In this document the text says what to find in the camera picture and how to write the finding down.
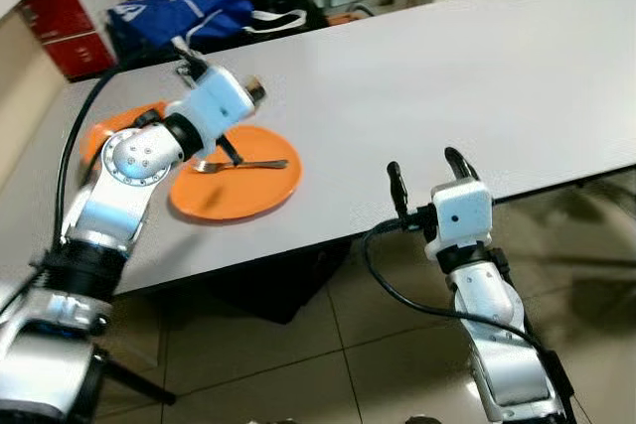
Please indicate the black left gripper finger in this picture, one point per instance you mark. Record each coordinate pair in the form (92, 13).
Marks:
(255, 83)
(257, 98)

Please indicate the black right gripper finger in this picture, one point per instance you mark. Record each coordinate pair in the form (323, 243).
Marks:
(397, 191)
(459, 166)

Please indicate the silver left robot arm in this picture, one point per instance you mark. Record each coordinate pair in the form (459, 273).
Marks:
(129, 161)

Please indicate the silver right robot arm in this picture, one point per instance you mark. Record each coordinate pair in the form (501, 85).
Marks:
(497, 345)

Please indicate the orange plate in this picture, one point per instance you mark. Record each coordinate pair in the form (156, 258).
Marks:
(238, 196)

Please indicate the blue bag with white print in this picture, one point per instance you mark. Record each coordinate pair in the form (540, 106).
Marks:
(179, 12)

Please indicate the beige counter base panel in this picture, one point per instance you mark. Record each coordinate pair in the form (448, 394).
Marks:
(20, 96)

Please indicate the black table leg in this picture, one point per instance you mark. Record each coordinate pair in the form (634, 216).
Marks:
(139, 379)

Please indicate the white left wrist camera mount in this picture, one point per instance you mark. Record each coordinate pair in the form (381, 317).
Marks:
(219, 101)

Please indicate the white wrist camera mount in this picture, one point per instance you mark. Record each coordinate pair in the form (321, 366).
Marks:
(462, 215)
(219, 101)

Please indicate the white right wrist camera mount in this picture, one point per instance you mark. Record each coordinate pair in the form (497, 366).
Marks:
(462, 215)

